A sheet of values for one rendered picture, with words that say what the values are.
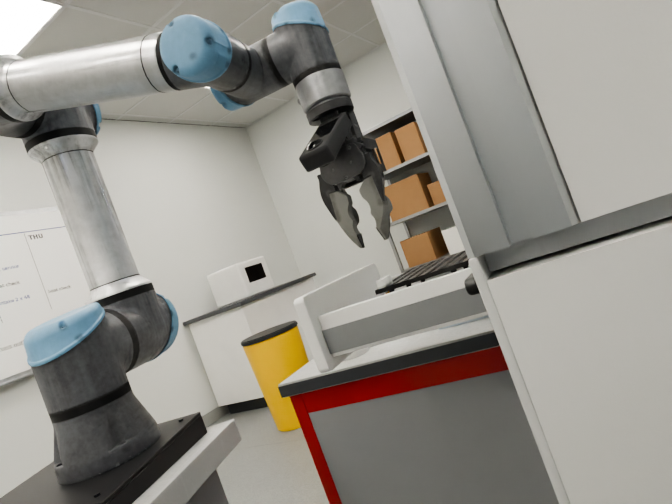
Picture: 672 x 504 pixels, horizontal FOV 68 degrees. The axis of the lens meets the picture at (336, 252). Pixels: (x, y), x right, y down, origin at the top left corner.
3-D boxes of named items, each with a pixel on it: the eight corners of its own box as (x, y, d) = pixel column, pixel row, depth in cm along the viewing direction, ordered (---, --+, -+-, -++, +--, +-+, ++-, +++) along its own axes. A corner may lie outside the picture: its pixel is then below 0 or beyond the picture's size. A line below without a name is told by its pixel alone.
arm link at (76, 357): (27, 421, 73) (-5, 334, 73) (94, 386, 86) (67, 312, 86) (90, 403, 70) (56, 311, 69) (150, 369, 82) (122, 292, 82)
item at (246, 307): (218, 419, 437) (169, 288, 438) (292, 370, 535) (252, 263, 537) (279, 407, 400) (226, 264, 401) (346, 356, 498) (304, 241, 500)
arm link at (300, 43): (277, 33, 80) (324, 8, 77) (300, 98, 80) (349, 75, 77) (255, 16, 72) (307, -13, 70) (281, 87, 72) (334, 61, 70)
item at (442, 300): (331, 358, 70) (316, 317, 70) (390, 311, 93) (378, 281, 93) (650, 272, 53) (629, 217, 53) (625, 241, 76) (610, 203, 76)
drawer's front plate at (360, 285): (319, 375, 70) (291, 300, 70) (387, 319, 96) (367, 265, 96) (330, 372, 69) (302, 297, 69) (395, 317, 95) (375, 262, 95)
